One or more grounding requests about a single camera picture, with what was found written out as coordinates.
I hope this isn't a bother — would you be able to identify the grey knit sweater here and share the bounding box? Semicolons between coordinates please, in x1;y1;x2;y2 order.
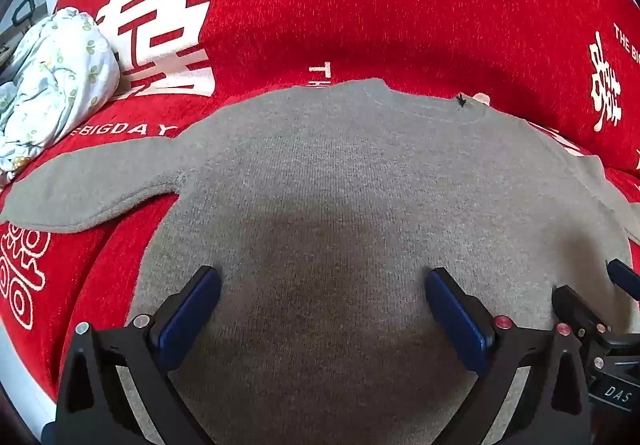
0;78;640;445

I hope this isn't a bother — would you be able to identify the pale floral quilt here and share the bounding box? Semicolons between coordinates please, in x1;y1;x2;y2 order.
0;8;120;186

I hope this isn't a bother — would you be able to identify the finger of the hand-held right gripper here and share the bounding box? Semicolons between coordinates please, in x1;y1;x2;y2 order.
606;258;640;304
551;284;610;368

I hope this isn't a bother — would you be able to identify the red printed blanket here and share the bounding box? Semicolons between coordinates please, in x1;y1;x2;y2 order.
0;0;640;403

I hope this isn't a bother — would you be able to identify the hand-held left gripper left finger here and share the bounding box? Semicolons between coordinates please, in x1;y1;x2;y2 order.
55;265;222;445

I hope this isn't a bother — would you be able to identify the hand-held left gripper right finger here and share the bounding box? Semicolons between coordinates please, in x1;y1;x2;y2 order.
425;267;594;445

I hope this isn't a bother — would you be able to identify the dark metal stand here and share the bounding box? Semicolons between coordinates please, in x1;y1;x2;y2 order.
10;0;37;27

